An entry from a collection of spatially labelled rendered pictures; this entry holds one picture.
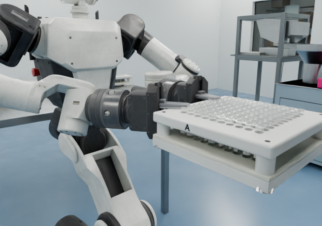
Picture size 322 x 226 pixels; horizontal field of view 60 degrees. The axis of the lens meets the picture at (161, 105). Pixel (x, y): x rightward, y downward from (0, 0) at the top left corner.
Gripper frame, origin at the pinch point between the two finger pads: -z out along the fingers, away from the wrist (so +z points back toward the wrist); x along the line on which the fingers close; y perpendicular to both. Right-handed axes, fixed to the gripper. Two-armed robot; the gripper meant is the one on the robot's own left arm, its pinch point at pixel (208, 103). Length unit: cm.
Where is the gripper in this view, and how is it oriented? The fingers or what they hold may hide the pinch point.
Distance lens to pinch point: 67.7
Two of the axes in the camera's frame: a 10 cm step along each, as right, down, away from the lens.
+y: -8.2, 1.3, -5.5
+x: 0.2, 9.8, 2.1
